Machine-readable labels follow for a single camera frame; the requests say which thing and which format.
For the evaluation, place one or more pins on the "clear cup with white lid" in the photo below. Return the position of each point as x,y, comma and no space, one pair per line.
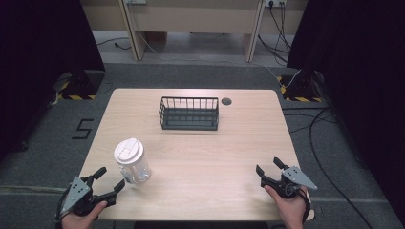
129,152

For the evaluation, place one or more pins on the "white wall socket strip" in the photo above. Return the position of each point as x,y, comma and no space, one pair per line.
275,3

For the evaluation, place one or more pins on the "black curtain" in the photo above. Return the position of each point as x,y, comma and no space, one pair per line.
366,79
38,63

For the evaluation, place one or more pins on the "black stand base hazard tape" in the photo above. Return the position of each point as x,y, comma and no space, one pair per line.
82,84
302,87

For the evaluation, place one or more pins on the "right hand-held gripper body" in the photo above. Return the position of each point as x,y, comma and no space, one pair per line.
296,177

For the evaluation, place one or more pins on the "person's right hand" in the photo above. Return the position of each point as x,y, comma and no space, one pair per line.
291,211

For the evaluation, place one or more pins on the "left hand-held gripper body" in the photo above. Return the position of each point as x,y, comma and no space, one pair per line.
76,191

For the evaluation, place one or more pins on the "white power strip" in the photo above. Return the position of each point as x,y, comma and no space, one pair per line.
136,1

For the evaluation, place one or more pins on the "person's left hand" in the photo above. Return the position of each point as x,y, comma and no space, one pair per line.
78,222

